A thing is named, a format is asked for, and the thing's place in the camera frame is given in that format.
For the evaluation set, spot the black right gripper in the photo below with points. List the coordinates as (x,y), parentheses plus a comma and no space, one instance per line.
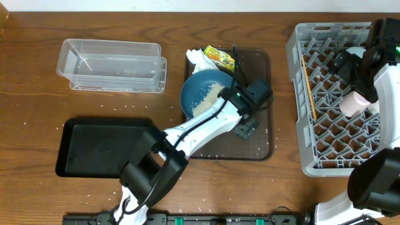
(343,68)

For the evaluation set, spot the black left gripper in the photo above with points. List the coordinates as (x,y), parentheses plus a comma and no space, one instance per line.
(246,132)

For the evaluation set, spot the light blue bowl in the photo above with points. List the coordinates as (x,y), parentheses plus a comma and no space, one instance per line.
(358,51)

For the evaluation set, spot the pink cup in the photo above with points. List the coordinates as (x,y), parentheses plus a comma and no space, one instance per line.
(353,104)

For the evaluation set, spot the pile of white rice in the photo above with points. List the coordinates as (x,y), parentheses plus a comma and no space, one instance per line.
(211,96)

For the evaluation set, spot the dark blue plate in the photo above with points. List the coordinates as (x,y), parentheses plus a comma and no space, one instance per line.
(196,87)

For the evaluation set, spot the wooden chopstick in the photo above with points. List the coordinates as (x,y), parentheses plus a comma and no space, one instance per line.
(309,89)

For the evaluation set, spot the white tissue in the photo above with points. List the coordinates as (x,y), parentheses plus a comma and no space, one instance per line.
(200,60)

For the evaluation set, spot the cream white cup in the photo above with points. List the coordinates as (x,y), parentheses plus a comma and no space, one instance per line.
(374,108)

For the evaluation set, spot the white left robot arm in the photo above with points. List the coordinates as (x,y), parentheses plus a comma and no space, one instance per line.
(160,157)

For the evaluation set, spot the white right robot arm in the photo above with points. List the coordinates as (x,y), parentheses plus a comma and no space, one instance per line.
(373,186)

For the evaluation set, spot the grey dishwasher rack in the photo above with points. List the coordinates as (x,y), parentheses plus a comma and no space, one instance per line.
(334,144)

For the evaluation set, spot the dark brown serving tray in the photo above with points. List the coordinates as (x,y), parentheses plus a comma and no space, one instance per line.
(255,64)

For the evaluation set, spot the yellow green snack wrapper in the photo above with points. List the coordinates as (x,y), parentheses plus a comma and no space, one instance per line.
(220,58)

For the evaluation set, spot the clear plastic bin lid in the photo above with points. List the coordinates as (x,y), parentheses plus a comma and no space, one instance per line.
(121,75)

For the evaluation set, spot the clear plastic bin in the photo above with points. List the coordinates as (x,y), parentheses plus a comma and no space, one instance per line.
(76,52)

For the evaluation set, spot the black flat bin tray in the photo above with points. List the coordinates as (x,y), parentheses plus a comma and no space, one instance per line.
(95,147)

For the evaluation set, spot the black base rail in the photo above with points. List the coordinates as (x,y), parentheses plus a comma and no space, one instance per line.
(163,219)

